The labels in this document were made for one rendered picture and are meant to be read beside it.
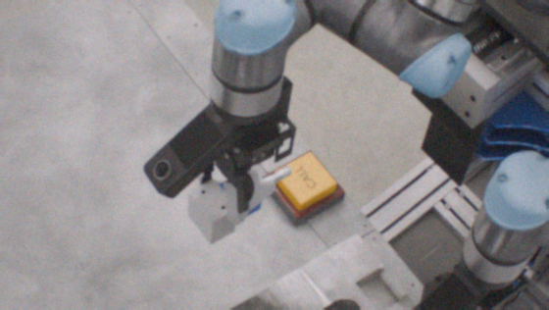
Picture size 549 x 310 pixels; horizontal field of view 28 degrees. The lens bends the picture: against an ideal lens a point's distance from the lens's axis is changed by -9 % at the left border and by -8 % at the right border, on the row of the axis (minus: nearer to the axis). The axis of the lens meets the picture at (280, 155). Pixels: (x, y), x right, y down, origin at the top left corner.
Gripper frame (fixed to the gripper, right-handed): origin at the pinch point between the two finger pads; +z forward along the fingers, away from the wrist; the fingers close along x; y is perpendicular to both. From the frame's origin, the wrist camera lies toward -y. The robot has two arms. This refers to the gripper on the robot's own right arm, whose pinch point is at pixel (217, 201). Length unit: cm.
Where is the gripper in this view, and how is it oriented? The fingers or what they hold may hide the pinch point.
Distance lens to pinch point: 138.0
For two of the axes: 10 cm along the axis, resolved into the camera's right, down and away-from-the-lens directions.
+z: -1.0, 5.6, 8.2
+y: 8.1, -4.4, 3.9
